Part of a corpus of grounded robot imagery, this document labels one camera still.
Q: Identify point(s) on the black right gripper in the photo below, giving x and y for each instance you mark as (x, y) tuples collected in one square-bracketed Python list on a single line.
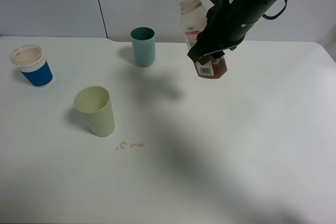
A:
[(228, 22)]

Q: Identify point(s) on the clear plastic drink bottle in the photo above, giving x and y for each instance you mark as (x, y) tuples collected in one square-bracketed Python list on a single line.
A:
[(192, 22)]

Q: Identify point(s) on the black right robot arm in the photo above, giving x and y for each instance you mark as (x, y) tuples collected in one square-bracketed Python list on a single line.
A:
[(228, 22)]

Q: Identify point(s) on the teal plastic cup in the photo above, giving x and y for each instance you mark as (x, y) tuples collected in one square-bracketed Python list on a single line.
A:
[(143, 45)]

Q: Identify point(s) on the light green plastic cup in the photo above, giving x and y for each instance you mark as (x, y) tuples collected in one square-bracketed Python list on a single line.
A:
[(94, 104)]

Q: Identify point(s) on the blue sleeved paper cup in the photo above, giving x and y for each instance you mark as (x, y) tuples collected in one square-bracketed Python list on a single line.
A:
[(32, 63)]

